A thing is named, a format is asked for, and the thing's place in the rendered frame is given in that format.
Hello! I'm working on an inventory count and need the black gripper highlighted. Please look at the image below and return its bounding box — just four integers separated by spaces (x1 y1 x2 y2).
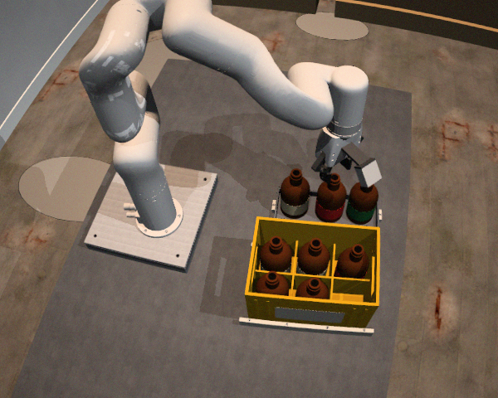
311 125 364 184

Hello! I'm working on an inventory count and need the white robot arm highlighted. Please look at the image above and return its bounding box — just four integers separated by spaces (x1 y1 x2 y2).
79 0 369 238

